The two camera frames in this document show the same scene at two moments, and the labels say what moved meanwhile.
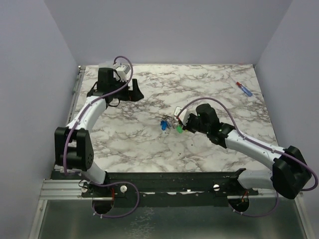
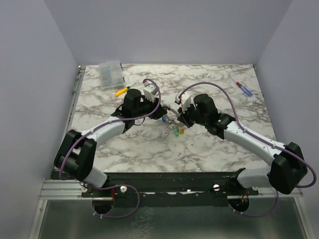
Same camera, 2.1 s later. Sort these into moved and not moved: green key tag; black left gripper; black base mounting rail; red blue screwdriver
Moved: green key tag; black left gripper
Not moved: black base mounting rail; red blue screwdriver
